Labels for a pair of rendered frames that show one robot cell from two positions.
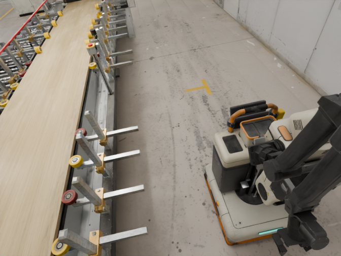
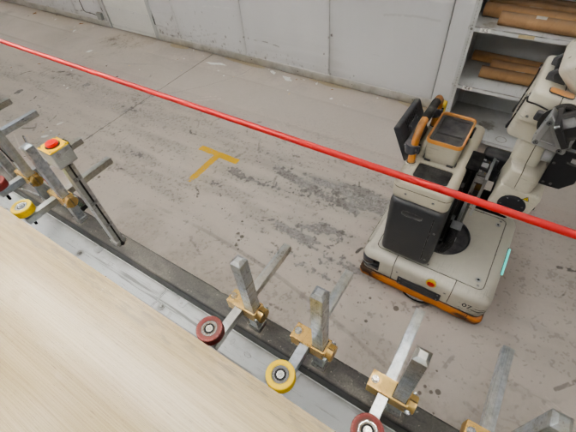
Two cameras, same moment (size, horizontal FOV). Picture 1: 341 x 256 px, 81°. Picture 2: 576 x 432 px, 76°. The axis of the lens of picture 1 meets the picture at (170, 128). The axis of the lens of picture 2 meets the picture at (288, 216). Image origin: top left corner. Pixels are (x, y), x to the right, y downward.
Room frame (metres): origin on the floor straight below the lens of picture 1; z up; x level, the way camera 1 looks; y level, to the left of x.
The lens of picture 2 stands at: (0.55, 0.86, 1.92)
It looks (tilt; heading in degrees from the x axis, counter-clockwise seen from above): 49 degrees down; 310
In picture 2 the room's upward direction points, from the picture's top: 6 degrees counter-clockwise
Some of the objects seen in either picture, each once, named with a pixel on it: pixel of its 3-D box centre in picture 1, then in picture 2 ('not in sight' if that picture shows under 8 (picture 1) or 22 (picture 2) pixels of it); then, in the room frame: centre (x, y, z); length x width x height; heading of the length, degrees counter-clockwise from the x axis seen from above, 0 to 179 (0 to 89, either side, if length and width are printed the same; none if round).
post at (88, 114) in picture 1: (101, 135); (251, 302); (1.03, 0.52, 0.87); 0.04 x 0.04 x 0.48; 3
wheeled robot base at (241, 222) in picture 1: (248, 194); (437, 246); (0.67, -0.58, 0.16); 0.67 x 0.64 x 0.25; 3
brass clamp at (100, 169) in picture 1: (100, 163); (314, 342); (0.80, 0.51, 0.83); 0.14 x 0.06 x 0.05; 3
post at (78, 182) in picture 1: (95, 199); (404, 388); (0.53, 0.49, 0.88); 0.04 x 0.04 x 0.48; 3
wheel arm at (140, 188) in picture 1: (108, 195); (393, 372); (0.57, 0.44, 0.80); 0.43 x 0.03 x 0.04; 93
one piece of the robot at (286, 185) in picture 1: (305, 177); (569, 143); (0.38, -0.59, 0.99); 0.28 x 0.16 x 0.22; 92
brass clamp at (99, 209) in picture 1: (100, 200); (392, 392); (0.55, 0.49, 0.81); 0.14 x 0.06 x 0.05; 3
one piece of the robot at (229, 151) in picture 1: (252, 158); (438, 187); (0.77, -0.57, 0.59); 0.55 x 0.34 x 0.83; 92
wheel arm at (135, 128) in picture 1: (110, 134); (253, 291); (1.07, 0.46, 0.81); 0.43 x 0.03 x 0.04; 93
